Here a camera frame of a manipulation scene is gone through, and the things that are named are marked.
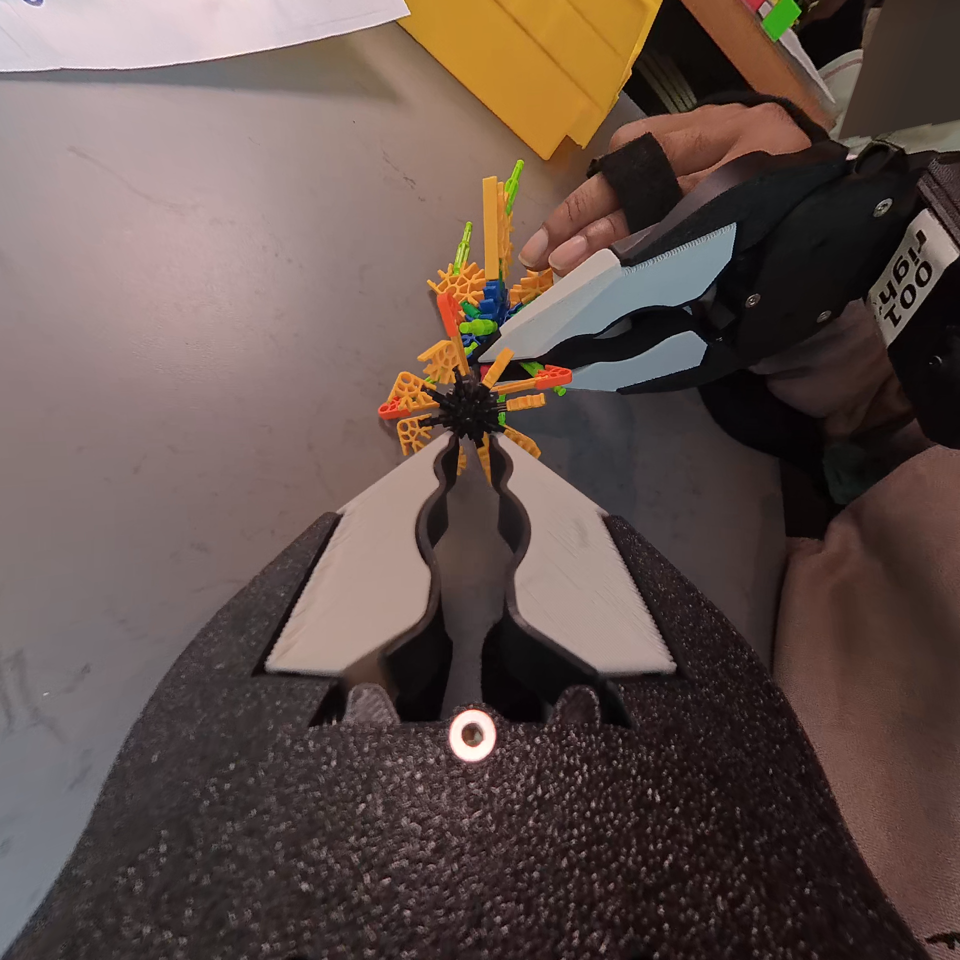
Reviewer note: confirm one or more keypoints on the yellow plastic bin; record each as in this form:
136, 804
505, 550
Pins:
525, 60

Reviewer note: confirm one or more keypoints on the yellow black toy wheel assembly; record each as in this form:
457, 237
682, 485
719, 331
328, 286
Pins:
465, 409

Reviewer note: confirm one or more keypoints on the person's right hand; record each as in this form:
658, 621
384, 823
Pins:
720, 139

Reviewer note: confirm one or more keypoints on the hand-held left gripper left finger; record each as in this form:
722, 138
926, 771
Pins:
349, 592

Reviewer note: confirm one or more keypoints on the person's torso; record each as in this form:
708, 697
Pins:
885, 675

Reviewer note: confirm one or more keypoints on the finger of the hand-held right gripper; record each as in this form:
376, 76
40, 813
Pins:
637, 285
652, 367

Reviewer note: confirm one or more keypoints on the large blue green toy assembly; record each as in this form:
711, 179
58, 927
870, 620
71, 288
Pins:
457, 281

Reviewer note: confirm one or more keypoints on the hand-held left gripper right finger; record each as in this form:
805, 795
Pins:
592, 592

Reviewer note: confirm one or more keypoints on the pink green block pair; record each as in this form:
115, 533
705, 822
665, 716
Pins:
781, 19

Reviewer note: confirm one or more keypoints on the person's right forearm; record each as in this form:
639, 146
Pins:
825, 375

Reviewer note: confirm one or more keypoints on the white instruction sheet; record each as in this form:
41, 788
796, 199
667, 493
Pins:
187, 30

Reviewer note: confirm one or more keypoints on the grey desk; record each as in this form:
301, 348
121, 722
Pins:
187, 337

